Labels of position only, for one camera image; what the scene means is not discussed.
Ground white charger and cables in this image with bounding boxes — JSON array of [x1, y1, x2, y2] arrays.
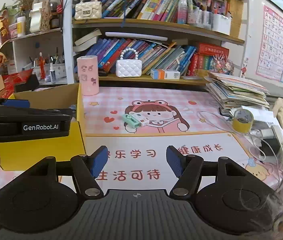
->
[[198, 109, 283, 188]]

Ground alphabet wall poster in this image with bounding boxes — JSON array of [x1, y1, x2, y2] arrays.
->
[[256, 5, 283, 81]]

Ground yellow tape roll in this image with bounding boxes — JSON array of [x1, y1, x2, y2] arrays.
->
[[232, 108, 254, 134]]

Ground red paper decorations pile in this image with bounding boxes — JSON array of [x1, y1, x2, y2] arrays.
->
[[0, 69, 33, 99]]

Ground pink cartoon desk mat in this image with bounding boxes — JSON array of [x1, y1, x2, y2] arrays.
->
[[0, 87, 283, 193]]

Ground red dictionary book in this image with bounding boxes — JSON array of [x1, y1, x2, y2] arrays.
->
[[196, 42, 229, 57]]

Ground white quilted pearl handbag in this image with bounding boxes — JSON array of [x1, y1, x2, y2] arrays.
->
[[115, 48, 142, 78]]

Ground white storage cubby shelf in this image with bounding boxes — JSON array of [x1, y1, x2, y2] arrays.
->
[[1, 28, 67, 86]]

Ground orange white small box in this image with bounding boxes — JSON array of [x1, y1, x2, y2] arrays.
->
[[150, 69, 180, 80]]

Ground white pen holder cups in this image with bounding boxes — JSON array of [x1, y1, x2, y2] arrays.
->
[[32, 63, 66, 80]]

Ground wooden bookshelf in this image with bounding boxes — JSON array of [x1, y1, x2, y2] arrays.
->
[[63, 0, 245, 81]]

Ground yellow cardboard box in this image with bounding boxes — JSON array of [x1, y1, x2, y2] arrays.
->
[[0, 83, 86, 171]]

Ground pink cylindrical sticker container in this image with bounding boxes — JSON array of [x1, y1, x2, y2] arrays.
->
[[77, 55, 99, 96]]

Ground cream quilted pearl handbag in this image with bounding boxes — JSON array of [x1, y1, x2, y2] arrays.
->
[[74, 0, 102, 21]]

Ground stack of papers and books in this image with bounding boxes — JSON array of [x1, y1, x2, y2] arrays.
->
[[205, 73, 270, 109]]

